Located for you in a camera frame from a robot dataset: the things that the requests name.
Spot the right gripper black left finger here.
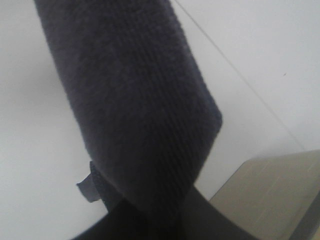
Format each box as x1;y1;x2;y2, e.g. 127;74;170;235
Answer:
74;199;155;240

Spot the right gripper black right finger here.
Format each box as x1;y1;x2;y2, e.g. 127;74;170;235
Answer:
173;187;256;240

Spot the dark navy towel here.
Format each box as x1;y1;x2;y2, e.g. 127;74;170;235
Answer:
35;0;222;223

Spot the beige bin with grey rim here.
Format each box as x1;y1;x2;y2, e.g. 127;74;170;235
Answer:
210;150;320;240

